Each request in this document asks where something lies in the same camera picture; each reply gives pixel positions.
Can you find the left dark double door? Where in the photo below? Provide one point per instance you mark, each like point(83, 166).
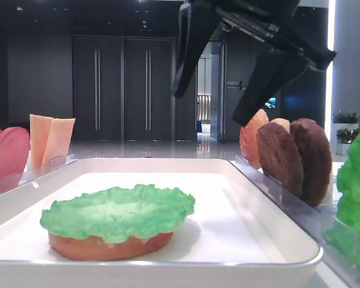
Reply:
point(97, 88)

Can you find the right orange cheese slice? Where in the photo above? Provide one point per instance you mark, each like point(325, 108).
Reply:
point(58, 141)

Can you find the right clear acrylic holder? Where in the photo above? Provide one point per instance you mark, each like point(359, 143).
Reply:
point(338, 271)

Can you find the rear pale bread slice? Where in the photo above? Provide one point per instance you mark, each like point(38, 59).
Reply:
point(282, 122)

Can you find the potted plants in white planter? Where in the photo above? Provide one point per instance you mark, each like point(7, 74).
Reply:
point(344, 130)

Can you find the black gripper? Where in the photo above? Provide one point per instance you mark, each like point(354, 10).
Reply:
point(270, 22)

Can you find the right dark door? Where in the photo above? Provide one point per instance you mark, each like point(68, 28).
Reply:
point(147, 89)

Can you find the upright sugared bread slice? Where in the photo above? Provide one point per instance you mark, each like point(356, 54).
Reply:
point(248, 138)

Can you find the small wall display screen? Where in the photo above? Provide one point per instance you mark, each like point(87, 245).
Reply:
point(270, 104)

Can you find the front red tomato slice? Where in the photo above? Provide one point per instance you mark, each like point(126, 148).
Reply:
point(14, 149)

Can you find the left clear acrylic holder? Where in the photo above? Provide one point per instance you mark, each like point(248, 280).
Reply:
point(13, 181)

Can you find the left orange cheese slice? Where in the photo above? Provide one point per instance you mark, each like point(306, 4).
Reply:
point(39, 132)

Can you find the round bread slice on tray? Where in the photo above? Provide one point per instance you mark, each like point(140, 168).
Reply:
point(95, 248)

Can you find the white rectangular tray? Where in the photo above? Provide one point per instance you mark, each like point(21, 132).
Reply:
point(236, 237)

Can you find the orange cheese slice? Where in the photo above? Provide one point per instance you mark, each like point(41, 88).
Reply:
point(39, 132)
point(58, 141)

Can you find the clear acrylic holder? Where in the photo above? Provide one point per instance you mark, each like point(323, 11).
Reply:
point(338, 271)
point(13, 181)

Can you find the brown meat patty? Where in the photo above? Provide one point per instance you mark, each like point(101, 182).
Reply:
point(279, 157)
point(314, 148)

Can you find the rear brown meat patty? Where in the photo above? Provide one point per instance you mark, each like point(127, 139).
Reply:
point(314, 148)

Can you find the front brown meat patty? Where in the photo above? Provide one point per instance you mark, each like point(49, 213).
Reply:
point(279, 157)

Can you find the green lettuce leaf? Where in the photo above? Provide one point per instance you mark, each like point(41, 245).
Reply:
point(355, 204)
point(115, 214)

